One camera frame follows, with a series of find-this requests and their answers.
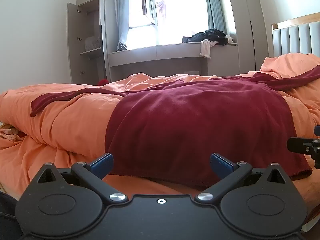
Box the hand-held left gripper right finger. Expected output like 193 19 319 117
195 152 288 204

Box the sheer pale curtain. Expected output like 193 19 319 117
116 0 131 50

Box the window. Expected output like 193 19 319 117
127 0 213 47

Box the grey padded headboard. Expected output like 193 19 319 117
272 12 320 58

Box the black bag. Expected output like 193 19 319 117
0 192 23 240

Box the open grey wardrobe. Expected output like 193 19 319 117
66 0 111 85

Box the blue-grey curtain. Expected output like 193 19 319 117
202 0 227 37

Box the floral patterned cloth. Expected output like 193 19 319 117
0 122 26 142

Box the orange duvet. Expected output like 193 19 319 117
0 54 320 200

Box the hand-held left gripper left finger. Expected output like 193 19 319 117
35 152 128 204

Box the pink hanging garment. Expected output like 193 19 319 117
156 0 167 20

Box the tall grey closet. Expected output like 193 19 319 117
225 0 270 77

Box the dark red long-sleeve garment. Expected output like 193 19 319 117
29 65 320 189

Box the translucent plastic bag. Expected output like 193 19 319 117
84 36 102 52

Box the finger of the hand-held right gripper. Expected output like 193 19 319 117
287 136 320 169

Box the white cloth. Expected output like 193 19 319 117
199 39 216 59

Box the grey window seat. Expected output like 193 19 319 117
108 42 241 77

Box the pile of dark clothes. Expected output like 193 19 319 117
182 28 233 46

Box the orange pillow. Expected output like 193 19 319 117
260 53 320 79

